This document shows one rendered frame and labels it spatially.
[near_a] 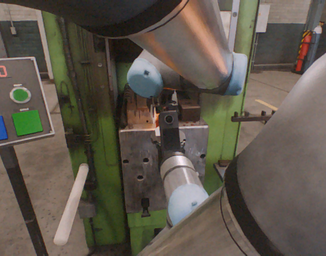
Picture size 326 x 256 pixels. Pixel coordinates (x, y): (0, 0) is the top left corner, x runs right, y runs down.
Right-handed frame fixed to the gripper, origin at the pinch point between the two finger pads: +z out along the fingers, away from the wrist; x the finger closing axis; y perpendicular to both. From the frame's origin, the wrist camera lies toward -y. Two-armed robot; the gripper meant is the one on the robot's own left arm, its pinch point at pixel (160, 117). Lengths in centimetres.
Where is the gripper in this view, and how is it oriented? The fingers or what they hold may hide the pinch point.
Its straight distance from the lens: 76.3
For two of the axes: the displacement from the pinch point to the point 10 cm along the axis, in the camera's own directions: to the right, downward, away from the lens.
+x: 9.9, -0.6, 1.2
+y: 1.2, 8.1, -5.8
